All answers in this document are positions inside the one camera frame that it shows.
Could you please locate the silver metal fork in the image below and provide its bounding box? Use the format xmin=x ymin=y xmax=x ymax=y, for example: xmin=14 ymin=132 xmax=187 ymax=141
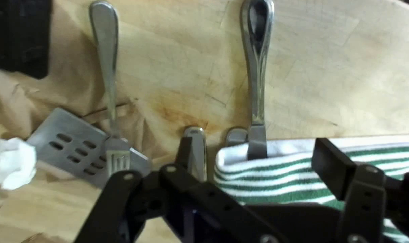
xmin=87 ymin=0 xmax=133 ymax=177

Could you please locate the crumpled white tissue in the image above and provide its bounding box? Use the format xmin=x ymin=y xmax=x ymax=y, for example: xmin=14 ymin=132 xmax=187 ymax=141
xmin=0 ymin=136 xmax=37 ymax=192

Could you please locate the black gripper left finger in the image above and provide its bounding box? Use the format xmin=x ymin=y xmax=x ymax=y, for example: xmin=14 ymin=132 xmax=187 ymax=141
xmin=74 ymin=134 xmax=201 ymax=243

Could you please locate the wooden work table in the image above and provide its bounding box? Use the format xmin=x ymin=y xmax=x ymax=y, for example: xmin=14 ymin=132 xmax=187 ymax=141
xmin=0 ymin=0 xmax=409 ymax=243

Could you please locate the green white striped towel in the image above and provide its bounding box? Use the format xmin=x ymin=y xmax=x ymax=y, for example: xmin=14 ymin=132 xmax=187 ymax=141
xmin=211 ymin=134 xmax=409 ymax=243

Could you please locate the black plastic holder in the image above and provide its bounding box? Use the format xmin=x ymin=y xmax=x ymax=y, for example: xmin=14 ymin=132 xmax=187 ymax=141
xmin=0 ymin=0 xmax=52 ymax=80

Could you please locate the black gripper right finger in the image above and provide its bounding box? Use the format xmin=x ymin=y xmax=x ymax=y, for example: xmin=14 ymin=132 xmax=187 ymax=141
xmin=310 ymin=136 xmax=409 ymax=243

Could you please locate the silver metal spoon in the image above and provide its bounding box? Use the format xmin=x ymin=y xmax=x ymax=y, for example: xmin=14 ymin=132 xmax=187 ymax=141
xmin=223 ymin=126 xmax=249 ymax=147

